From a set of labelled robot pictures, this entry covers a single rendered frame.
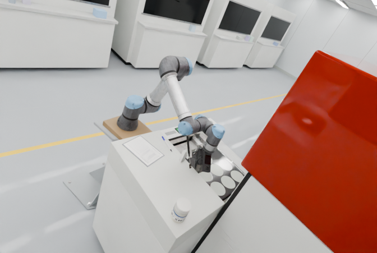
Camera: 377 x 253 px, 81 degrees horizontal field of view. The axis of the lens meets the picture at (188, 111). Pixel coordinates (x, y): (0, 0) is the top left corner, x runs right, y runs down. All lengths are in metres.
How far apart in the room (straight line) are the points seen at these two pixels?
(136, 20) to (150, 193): 3.60
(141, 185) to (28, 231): 1.16
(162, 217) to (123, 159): 0.38
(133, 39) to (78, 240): 3.39
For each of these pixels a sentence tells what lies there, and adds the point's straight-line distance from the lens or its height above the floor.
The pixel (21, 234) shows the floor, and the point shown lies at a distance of 2.15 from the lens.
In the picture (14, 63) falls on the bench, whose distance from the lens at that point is 3.80.
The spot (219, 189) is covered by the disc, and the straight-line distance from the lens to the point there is 1.43.
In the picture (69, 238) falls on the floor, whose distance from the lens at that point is 2.10.
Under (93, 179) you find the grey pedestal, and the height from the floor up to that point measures 0.02.
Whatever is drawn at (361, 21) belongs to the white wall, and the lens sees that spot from 9.21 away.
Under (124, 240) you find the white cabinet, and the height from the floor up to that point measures 0.48.
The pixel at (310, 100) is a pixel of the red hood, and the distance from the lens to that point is 0.93.
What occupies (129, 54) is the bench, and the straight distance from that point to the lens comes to 4.56.
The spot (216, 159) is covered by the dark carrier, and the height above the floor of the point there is 0.90.
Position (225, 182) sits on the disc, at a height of 0.90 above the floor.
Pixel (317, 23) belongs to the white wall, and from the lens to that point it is 9.48.
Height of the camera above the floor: 1.88
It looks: 30 degrees down
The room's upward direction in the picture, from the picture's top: 23 degrees clockwise
